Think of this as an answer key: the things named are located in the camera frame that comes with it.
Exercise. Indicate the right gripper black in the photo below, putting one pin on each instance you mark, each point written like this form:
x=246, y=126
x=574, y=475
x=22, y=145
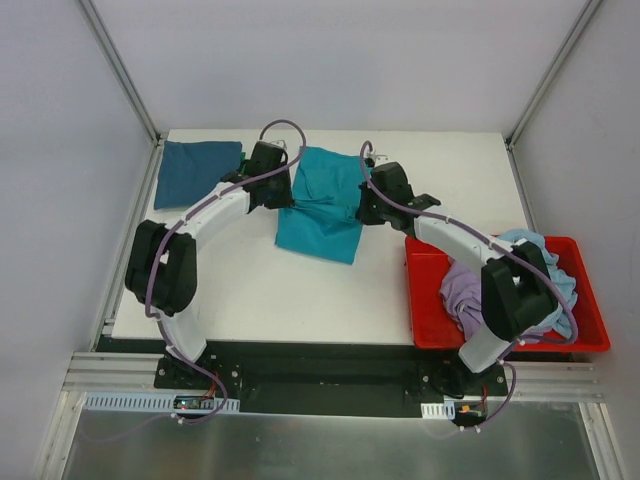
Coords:
x=366, y=209

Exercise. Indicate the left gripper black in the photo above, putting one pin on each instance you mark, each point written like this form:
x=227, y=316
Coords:
x=279, y=195

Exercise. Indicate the teal t shirt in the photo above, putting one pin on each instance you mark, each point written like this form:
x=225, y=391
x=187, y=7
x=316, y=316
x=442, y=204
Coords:
x=322, y=223

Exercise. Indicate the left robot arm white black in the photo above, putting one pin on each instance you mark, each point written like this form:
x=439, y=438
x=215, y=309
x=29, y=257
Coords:
x=162, y=271

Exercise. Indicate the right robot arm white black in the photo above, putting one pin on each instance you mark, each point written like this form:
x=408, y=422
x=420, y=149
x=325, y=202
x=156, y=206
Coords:
x=515, y=287

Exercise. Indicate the folded green t shirt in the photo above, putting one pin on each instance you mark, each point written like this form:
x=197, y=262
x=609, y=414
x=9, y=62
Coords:
x=243, y=163

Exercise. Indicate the folded dark blue t shirt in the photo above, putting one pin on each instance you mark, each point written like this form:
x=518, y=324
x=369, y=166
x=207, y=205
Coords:
x=189, y=171

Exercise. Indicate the lavender t shirt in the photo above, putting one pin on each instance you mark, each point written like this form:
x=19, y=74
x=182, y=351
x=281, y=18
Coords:
x=460, y=293

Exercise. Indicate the red plastic bin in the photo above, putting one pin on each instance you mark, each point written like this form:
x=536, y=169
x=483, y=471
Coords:
x=433, y=329

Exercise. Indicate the light blue t shirt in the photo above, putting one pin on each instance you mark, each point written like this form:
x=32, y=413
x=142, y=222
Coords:
x=558, y=327

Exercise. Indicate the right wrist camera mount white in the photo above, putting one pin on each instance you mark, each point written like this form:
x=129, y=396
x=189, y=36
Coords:
x=377, y=159

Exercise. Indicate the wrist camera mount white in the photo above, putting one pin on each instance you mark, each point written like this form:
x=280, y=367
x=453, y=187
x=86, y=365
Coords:
x=278, y=144
x=377, y=159

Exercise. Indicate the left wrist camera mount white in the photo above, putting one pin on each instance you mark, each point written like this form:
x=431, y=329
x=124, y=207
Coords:
x=278, y=144

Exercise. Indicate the right aluminium frame post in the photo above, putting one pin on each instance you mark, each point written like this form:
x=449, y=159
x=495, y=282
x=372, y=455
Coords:
x=578, y=28

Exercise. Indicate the aluminium frame post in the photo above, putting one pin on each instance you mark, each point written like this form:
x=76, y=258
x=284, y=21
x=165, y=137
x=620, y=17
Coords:
x=578, y=28
x=118, y=68

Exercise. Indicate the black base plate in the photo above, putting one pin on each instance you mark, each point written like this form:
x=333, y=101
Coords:
x=361, y=380

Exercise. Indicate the right white cable duct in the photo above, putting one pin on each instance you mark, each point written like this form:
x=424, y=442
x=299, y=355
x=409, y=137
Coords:
x=438, y=411

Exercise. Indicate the white cable duct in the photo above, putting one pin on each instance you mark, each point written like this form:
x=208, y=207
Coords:
x=159, y=403
x=438, y=411

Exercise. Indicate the left white cable duct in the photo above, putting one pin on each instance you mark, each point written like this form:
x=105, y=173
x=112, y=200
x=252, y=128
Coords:
x=159, y=403

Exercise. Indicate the aluminium rail front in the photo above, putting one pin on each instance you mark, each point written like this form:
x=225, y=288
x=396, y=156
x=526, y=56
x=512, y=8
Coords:
x=135, y=372

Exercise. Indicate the left aluminium frame post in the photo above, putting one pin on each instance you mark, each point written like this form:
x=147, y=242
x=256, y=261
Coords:
x=118, y=68

